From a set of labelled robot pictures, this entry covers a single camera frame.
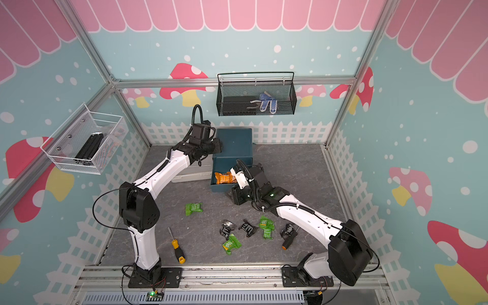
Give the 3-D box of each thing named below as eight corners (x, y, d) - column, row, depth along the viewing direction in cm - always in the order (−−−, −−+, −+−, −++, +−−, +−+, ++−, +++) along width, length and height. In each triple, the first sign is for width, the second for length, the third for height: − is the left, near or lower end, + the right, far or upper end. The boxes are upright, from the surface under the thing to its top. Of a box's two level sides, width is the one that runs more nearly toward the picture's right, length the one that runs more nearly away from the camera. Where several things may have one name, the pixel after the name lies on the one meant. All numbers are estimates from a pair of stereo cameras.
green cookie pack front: (229, 256, 81) (228, 255, 80) (220, 243, 85) (220, 242, 83) (241, 245, 84) (241, 244, 83) (233, 234, 87) (232, 232, 86)
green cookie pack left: (184, 216, 93) (183, 214, 91) (187, 205, 97) (186, 203, 95) (202, 216, 93) (201, 214, 91) (203, 205, 97) (203, 203, 95)
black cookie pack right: (278, 235, 86) (279, 233, 84) (287, 224, 90) (288, 222, 87) (285, 241, 85) (286, 239, 83) (294, 229, 88) (295, 227, 86)
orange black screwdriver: (281, 247, 83) (282, 245, 81) (295, 227, 89) (296, 225, 87) (285, 251, 82) (286, 249, 80) (300, 231, 88) (301, 228, 86)
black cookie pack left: (215, 233, 88) (215, 232, 86) (225, 219, 92) (224, 217, 90) (227, 240, 86) (226, 239, 84) (236, 225, 90) (235, 223, 88)
